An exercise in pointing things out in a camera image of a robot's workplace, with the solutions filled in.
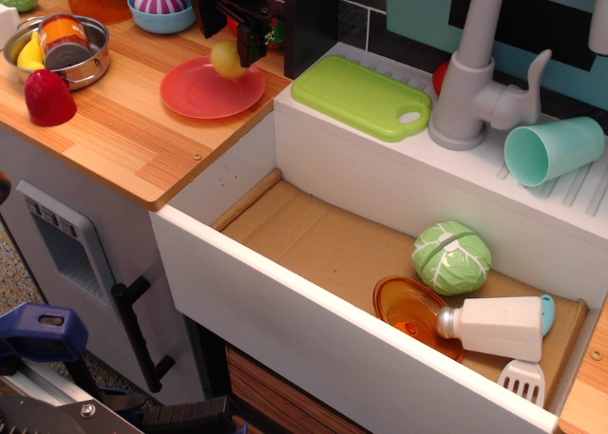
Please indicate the white plastic spatula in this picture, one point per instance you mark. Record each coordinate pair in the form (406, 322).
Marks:
(525, 379)

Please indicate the yellow toy potato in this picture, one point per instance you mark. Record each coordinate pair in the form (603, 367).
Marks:
(225, 60)

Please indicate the white toy sink basin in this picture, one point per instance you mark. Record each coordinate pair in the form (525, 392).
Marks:
(274, 250)

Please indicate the red toy tomato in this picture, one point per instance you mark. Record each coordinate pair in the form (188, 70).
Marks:
(438, 77)

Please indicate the red toy strawberry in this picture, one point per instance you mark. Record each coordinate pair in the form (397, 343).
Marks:
(48, 98)

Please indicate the blue clamp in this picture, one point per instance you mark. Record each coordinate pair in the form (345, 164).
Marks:
(42, 333)

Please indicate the silver metal pot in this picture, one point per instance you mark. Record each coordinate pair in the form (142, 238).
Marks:
(76, 77)

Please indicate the orange toy can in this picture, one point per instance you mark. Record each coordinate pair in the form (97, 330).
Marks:
(63, 41)

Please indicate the teal plastic cup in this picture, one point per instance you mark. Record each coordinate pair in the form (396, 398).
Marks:
(537, 153)

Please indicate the pink plastic plate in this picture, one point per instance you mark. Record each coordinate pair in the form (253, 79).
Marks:
(195, 90)

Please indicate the grey toy faucet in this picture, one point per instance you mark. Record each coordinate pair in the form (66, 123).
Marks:
(470, 99)

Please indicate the red toy chili pepper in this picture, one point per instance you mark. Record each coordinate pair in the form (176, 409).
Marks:
(277, 26)

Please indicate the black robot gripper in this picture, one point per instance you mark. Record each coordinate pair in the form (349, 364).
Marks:
(251, 39)

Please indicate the green plastic cutting board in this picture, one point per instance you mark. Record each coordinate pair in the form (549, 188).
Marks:
(364, 99)

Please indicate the orange transparent lid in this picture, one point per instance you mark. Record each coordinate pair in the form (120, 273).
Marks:
(412, 308)

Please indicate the white salt shaker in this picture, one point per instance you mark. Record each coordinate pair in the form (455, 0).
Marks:
(502, 326)

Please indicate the green toy cabbage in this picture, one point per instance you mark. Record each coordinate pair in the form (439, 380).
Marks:
(451, 259)

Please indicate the blue plastic bowl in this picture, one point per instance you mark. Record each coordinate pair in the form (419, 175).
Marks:
(164, 23)

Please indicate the grey toy oven panel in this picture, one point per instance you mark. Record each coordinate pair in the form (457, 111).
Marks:
(63, 248)

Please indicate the black cabinet door handle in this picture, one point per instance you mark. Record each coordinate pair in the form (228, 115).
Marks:
(124, 298)

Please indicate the yellow toy banana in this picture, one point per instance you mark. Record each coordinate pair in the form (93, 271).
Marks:
(31, 55)

